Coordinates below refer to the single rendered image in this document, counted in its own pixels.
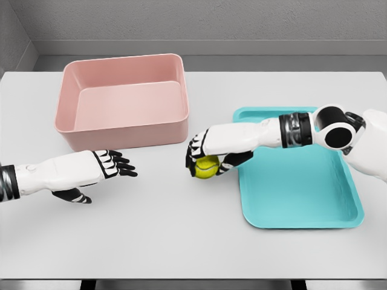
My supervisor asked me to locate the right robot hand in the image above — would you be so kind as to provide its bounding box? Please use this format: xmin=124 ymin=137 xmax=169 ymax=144
xmin=185 ymin=123 xmax=254 ymax=179

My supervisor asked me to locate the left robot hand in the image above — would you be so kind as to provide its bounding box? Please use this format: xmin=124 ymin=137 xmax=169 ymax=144
xmin=51 ymin=149 xmax=138 ymax=205

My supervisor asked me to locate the yellow tennis ball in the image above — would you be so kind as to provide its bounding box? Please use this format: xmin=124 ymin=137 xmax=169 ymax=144
xmin=195 ymin=155 xmax=220 ymax=179

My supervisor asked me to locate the pink rectangular basket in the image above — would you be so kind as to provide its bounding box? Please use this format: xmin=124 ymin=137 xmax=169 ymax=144
xmin=54 ymin=53 xmax=190 ymax=152

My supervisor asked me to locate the blue rectangular tray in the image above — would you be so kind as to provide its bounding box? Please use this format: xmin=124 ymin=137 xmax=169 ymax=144
xmin=232 ymin=106 xmax=365 ymax=230

